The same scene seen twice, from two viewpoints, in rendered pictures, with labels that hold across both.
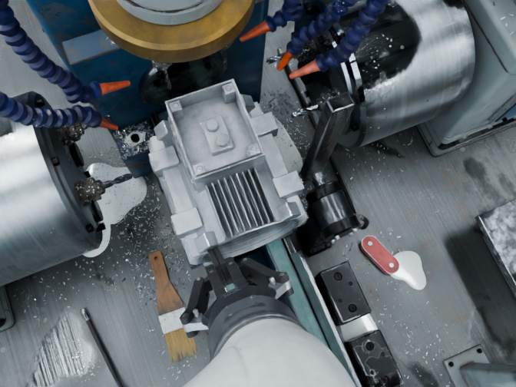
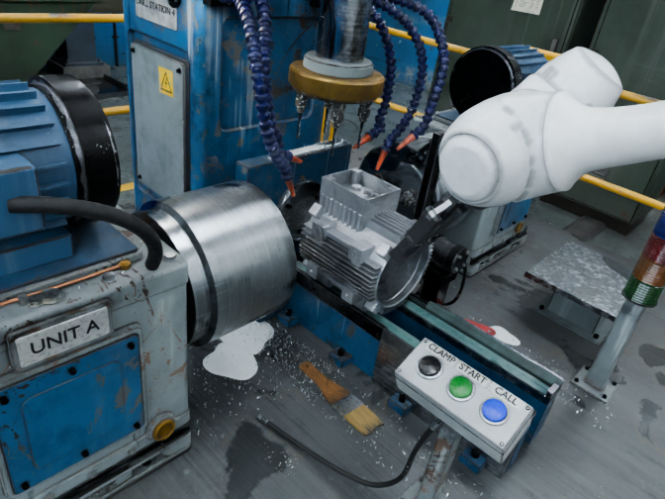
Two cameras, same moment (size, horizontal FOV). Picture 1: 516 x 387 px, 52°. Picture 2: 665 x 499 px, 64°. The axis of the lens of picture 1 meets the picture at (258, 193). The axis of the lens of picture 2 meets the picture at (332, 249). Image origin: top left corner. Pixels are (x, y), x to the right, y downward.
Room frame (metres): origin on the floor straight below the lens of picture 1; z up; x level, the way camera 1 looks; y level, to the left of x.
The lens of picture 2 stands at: (-0.62, 0.44, 1.55)
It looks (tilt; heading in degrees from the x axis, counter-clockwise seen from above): 30 degrees down; 340
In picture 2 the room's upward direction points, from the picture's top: 9 degrees clockwise
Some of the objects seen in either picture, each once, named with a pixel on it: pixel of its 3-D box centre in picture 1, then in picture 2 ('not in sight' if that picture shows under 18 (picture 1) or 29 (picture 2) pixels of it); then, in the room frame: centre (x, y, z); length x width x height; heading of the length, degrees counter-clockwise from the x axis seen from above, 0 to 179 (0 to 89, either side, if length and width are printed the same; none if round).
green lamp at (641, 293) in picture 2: not in sight; (643, 287); (0.01, -0.43, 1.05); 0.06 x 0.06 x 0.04
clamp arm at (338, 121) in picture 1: (323, 143); (427, 191); (0.28, -0.08, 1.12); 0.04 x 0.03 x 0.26; 30
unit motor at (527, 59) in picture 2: not in sight; (506, 128); (0.62, -0.47, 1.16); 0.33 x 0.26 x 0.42; 120
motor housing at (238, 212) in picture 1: (226, 183); (365, 249); (0.24, 0.05, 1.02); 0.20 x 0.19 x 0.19; 29
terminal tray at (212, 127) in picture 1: (215, 137); (358, 199); (0.28, 0.07, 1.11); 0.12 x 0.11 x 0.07; 29
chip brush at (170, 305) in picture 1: (170, 304); (336, 395); (0.06, 0.13, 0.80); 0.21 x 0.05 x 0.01; 26
